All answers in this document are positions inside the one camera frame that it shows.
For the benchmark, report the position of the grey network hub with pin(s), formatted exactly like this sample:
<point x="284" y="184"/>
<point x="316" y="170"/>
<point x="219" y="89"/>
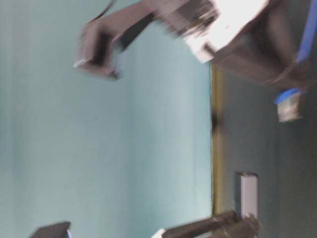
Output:
<point x="246" y="194"/>

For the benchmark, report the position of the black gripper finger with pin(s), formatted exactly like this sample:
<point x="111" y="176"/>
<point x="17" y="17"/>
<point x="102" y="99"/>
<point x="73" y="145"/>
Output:
<point x="225" y="225"/>
<point x="265" y="52"/>

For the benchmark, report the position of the black arm link upper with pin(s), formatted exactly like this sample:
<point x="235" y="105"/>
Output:
<point x="105" y="38"/>

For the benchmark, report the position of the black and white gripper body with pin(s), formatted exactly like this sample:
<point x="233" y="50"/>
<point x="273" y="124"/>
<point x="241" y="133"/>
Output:
<point x="207" y="26"/>

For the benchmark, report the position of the white lower gripper body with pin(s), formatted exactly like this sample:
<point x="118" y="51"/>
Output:
<point x="158" y="234"/>

